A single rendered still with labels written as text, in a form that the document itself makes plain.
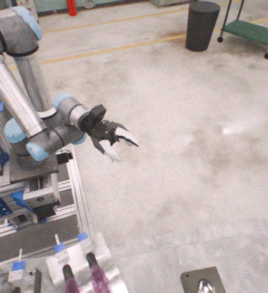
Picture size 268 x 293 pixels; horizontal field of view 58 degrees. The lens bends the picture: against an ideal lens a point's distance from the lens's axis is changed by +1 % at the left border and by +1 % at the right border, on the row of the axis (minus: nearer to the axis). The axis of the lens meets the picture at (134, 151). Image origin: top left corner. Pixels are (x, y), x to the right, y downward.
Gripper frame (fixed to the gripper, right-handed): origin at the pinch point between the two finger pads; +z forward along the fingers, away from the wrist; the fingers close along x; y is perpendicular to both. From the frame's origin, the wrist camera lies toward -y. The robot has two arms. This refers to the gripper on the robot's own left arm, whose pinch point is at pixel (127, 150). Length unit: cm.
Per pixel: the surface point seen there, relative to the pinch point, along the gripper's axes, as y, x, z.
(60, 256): 53, 37, -13
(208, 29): 152, -307, -164
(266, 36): 175, -377, -101
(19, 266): 49, 51, -21
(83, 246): 54, 27, -10
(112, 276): 53, 26, 9
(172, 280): 65, 9, 26
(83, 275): 55, 34, 0
